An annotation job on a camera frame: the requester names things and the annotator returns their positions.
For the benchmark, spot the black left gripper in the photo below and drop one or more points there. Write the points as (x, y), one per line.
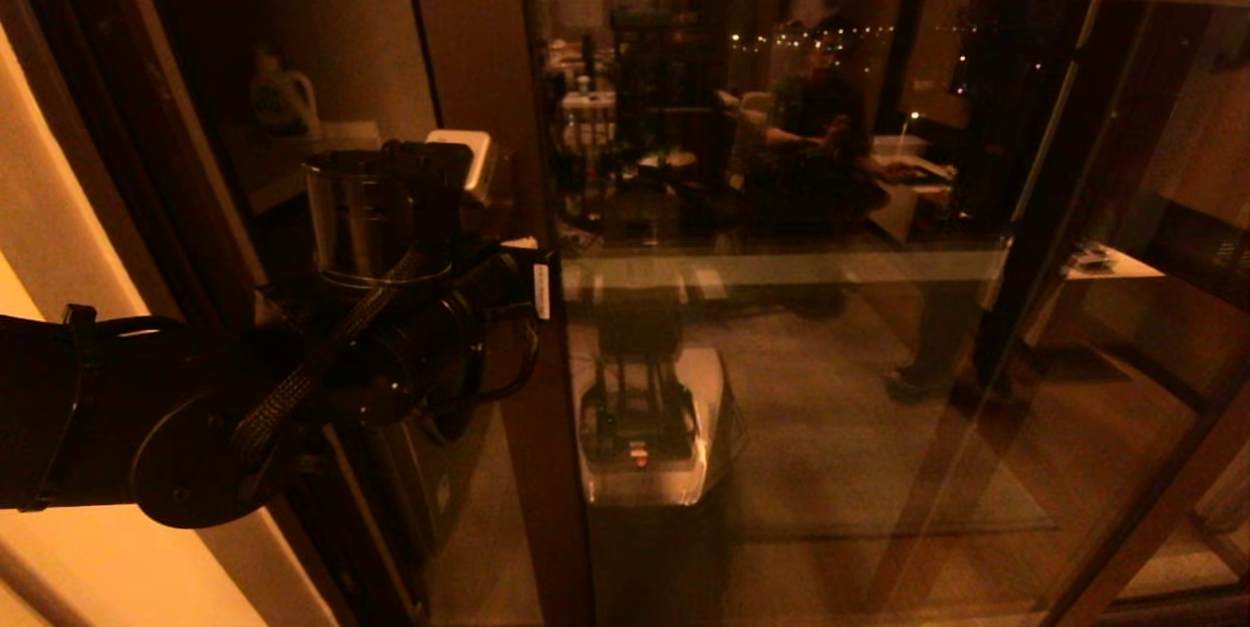
(430, 188)

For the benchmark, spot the brown framed sliding glass door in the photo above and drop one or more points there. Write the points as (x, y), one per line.
(547, 510)

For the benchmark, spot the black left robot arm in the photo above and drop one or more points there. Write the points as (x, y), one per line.
(98, 412)

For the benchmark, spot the white detergent jug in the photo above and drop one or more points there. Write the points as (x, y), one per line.
(283, 100)

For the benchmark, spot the grey front-load washing machine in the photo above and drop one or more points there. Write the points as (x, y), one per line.
(439, 490)

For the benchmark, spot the glass window with wooden frame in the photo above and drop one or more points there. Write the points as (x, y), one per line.
(1025, 217)

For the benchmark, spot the white side table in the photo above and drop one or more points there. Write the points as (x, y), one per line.
(1104, 295)

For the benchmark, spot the wooden wall shelf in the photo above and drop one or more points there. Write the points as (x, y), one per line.
(264, 168)

